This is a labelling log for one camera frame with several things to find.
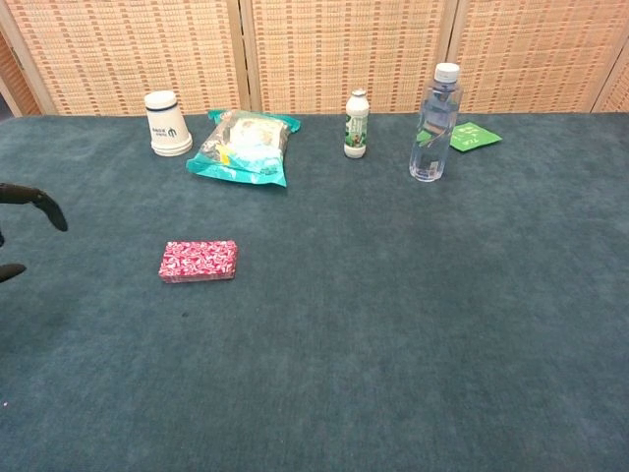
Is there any red patterned packet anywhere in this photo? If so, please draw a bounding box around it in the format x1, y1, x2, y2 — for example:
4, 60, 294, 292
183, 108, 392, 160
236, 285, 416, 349
157, 239, 240, 284

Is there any small white drink bottle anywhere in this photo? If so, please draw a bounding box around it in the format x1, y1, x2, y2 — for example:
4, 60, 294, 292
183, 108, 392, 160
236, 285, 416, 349
343, 88, 371, 159

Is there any left black grey robot hand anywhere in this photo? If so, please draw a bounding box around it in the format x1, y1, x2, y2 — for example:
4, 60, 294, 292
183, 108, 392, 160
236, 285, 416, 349
0, 182, 69, 284

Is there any woven bamboo folding screen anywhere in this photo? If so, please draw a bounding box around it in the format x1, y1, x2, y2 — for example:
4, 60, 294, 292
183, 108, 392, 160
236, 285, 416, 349
0, 0, 629, 119

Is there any teal table cloth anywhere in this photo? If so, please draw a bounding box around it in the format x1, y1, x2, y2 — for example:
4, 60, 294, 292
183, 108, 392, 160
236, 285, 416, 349
0, 112, 629, 472

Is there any green sachet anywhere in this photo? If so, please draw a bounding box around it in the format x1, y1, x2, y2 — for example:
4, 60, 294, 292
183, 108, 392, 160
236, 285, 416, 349
449, 121, 503, 153

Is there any clear plastic water bottle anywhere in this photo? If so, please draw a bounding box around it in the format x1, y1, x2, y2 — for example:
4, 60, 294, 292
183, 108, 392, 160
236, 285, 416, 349
408, 62, 465, 184

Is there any white paper cup stack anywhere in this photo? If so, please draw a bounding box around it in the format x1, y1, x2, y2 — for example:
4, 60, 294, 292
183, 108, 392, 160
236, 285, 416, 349
143, 89, 194, 158

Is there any teal snack bag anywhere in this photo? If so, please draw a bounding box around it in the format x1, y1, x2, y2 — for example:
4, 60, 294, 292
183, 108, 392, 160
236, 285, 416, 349
185, 108, 302, 188

